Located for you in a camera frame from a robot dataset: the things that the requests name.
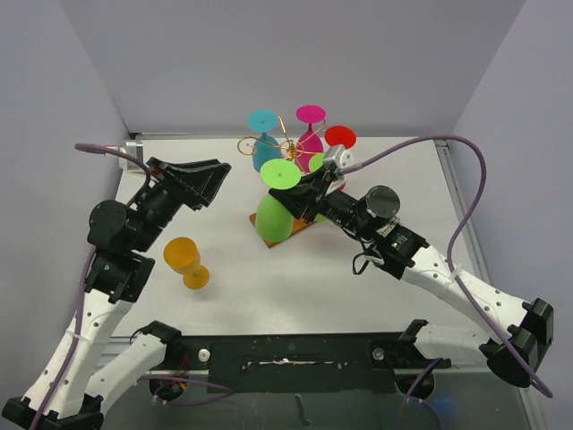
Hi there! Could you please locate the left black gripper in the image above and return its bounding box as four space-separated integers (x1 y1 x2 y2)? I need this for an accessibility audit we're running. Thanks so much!
131 157 230 252

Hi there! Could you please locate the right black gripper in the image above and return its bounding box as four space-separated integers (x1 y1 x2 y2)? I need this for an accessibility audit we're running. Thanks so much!
270 165 376 241

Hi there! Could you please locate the green wine glass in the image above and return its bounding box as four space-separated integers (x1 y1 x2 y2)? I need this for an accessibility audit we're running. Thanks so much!
308 153 326 222
255 159 302 244

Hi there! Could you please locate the magenta wine glass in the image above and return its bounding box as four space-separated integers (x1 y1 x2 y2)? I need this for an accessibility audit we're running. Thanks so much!
295 104 327 156

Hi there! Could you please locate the blue wine glass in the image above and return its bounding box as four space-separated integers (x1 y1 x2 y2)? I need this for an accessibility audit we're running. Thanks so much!
247 109 281 172

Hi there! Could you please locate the red wine glass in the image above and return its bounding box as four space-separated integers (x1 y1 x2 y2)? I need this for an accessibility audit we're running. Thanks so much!
324 125 357 194

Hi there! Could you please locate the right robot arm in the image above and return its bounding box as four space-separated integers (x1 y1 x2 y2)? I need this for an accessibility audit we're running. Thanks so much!
269 170 553 395

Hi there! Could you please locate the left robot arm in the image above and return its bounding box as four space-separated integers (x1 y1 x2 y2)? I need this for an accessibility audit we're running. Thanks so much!
2 158 231 429

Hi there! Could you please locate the wooden rack base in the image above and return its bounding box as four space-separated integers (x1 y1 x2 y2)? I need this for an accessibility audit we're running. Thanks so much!
249 213 321 249

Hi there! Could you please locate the orange wine glass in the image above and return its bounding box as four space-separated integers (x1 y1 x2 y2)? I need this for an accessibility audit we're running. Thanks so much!
163 237 210 290

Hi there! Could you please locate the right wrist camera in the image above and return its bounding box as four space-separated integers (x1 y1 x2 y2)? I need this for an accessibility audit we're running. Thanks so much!
322 144 355 188

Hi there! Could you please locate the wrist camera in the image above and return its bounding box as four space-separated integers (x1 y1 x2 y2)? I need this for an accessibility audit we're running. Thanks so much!
322 144 355 188
106 140 144 175

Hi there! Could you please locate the gold wire glass rack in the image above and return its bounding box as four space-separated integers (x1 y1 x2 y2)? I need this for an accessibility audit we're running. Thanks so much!
237 105 326 170

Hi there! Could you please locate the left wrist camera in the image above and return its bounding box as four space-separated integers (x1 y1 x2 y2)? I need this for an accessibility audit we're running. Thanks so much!
106 140 144 175

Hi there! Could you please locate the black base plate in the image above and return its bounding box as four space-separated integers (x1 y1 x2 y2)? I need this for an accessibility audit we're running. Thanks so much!
157 332 430 393

